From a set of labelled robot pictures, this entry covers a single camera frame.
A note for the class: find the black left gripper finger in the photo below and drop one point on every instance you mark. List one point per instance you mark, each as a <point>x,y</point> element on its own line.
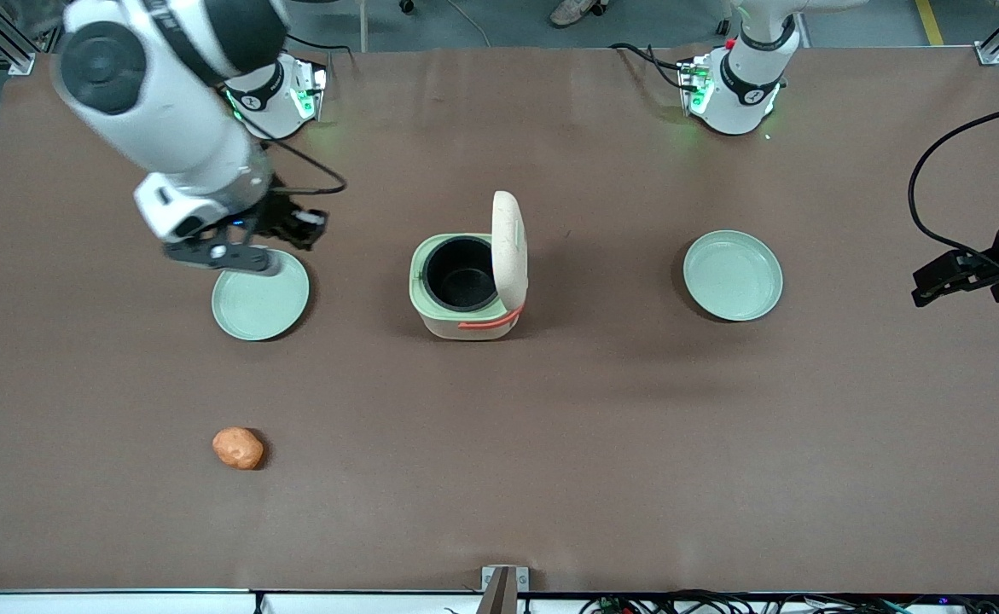
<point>947,284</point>
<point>964,259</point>

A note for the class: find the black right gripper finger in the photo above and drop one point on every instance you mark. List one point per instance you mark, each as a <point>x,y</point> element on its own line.
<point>303,240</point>
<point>311,218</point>

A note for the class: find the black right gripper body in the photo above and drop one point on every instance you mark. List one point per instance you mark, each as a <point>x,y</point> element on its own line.
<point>275,215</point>

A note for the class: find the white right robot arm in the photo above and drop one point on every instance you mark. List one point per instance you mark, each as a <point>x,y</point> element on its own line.
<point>166,111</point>

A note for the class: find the black inner cooker pot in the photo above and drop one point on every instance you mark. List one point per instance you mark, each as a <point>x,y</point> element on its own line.
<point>461,275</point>

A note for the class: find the pale green round plate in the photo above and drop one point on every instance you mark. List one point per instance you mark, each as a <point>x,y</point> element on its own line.
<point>260,303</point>
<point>733,275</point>

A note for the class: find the orange brown potato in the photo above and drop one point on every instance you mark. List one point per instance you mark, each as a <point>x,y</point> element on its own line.
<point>238,448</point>

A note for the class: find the grey beige shoe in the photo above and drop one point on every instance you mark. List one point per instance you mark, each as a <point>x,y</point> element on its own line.
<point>576,11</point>

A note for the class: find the white table edge rail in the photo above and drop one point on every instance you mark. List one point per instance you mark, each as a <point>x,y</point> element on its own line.
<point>124,604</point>

